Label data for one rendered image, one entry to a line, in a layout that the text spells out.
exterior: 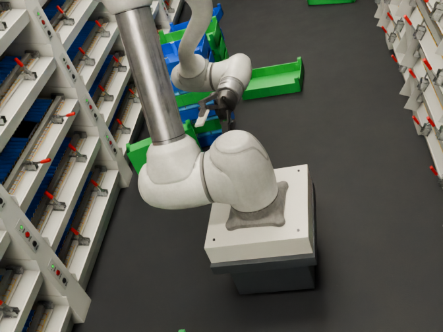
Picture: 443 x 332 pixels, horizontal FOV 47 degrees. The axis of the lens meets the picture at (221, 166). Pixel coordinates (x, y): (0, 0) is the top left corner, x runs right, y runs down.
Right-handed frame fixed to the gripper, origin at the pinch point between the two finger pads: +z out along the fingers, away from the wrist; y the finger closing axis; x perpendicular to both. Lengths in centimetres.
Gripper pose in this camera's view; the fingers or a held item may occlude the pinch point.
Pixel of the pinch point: (210, 139)
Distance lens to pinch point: 159.9
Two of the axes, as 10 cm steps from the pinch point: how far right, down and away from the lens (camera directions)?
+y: -4.7, -6.7, -5.7
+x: 8.4, -1.5, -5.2
